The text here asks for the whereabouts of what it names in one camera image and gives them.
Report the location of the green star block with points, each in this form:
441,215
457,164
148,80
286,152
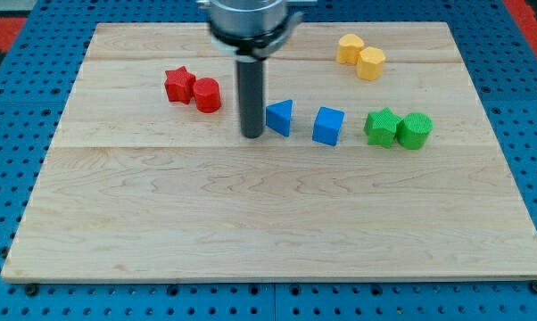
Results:
381,127

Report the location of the blue triangle block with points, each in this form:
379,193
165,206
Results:
279,117

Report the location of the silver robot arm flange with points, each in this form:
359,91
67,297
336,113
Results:
250,30

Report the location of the blue cube block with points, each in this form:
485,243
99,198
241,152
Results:
327,126

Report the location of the red cylinder block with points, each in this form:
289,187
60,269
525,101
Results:
207,95

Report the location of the yellow hexagon block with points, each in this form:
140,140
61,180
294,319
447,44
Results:
370,64

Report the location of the green cylinder block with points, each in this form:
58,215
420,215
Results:
414,130

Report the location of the yellow heart block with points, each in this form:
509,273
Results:
348,48

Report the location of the red star block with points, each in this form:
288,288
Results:
179,85

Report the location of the light wooden board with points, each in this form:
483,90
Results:
137,189

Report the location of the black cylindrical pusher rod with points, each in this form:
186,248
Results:
250,95

